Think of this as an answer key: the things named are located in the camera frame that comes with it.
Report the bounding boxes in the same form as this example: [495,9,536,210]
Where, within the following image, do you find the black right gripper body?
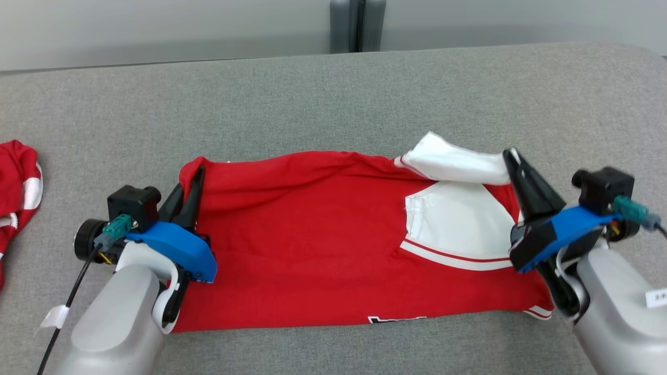
[509,219,643,271]

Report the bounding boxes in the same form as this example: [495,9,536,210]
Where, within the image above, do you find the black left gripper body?
[73,219,113,264]

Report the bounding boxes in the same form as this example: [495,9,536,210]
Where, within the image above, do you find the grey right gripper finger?
[513,148,567,219]
[503,150,545,226]

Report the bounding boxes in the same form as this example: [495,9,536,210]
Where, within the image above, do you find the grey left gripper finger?
[158,183,186,224]
[175,166,206,231]

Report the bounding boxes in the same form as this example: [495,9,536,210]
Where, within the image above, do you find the red shorts with white stripe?
[0,140,44,292]

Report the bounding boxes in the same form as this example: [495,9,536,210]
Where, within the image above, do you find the red Bulls jersey shirt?
[168,131,555,334]

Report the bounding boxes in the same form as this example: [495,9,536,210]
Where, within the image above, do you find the black left cable teal plug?
[35,214,132,375]

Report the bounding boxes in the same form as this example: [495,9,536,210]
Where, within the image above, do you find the black cable teal plug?
[612,195,667,238]
[35,214,132,375]

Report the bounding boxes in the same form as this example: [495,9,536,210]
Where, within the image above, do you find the blue right camera bracket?
[518,206,618,274]

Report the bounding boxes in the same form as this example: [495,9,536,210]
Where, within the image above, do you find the blue camera bracket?
[125,221,218,284]
[518,206,618,274]

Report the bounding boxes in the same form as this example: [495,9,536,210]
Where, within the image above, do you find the blue left camera bracket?
[125,221,218,284]

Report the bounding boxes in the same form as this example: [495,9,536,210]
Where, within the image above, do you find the white left cable label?
[40,305,70,330]

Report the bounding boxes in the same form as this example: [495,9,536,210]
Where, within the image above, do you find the black right cable teal plug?
[612,195,667,238]

